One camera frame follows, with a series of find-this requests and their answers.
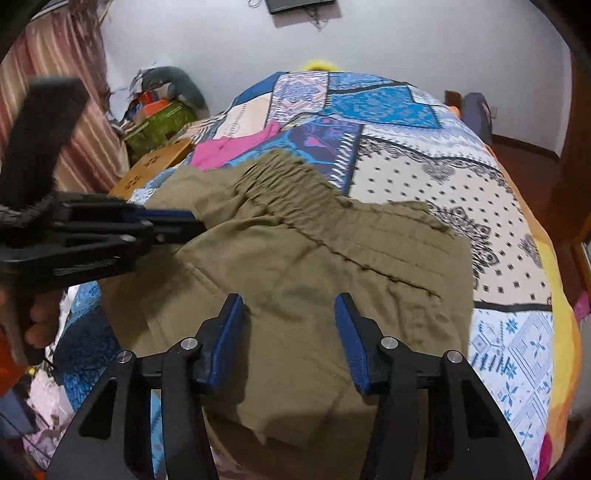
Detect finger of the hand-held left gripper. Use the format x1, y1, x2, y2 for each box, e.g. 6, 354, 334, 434
50, 220, 208, 260
55, 194, 195, 225

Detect person's left hand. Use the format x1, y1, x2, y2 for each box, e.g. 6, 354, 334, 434
24, 292, 62, 350

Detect orange box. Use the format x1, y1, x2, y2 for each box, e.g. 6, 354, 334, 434
137, 91, 175, 117

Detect yellow foam tube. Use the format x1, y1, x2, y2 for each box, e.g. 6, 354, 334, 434
298, 58, 343, 75

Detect pink garment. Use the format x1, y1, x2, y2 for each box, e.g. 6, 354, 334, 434
188, 121, 283, 172

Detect brown wooden door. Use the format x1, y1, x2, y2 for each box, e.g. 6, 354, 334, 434
556, 48, 591, 199

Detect small black wall monitor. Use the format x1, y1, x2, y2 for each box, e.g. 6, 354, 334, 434
264, 0, 336, 16

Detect white crumpled cloth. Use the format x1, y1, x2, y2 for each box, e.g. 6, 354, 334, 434
107, 68, 155, 123

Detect striped pink curtain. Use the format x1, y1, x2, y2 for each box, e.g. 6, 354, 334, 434
0, 0, 131, 197

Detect patchwork printed bed sheet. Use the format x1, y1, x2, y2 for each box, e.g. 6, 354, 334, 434
53, 70, 583, 480

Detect pile of pink white clothes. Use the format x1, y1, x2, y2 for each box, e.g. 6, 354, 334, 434
0, 362, 77, 469

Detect green bag with clutter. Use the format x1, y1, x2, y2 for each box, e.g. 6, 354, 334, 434
124, 102, 197, 163

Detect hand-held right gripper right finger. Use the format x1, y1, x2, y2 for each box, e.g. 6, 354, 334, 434
333, 292, 528, 480

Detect grey plush pillow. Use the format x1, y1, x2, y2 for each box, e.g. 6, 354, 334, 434
140, 65, 209, 117

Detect khaki pants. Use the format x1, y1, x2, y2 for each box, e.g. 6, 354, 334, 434
99, 150, 477, 450

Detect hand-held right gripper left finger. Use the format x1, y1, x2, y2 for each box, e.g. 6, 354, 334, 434
46, 293, 245, 480

